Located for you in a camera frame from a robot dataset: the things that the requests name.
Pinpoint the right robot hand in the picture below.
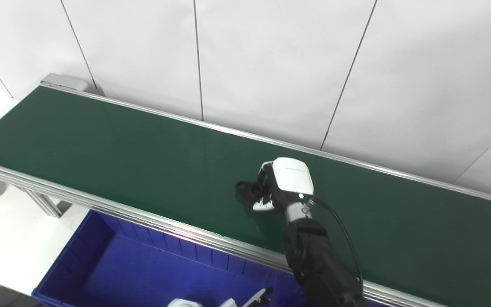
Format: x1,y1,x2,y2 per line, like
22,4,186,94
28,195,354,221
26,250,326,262
252,156,315,214

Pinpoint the green conveyor belt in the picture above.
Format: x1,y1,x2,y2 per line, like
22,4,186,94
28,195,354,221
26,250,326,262
0,83,491,307
0,87,491,306

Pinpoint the white block part with hole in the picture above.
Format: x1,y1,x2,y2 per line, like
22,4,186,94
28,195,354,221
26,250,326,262
168,298,204,307

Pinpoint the blue plastic bin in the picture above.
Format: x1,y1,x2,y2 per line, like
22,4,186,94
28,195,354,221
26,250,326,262
32,210,311,307

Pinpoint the grey conveyor end cover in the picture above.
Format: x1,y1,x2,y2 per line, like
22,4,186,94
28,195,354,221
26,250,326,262
40,73,89,93

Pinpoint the aluminium conveyor leg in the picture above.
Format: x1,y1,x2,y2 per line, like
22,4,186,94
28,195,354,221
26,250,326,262
23,188,74,219

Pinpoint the black flanged metal part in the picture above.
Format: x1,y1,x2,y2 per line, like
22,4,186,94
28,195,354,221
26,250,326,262
235,179,268,204

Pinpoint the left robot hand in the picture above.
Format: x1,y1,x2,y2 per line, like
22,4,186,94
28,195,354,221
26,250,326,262
221,287,274,307

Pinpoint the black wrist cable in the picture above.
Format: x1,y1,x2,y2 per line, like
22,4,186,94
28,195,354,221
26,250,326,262
309,197,364,291

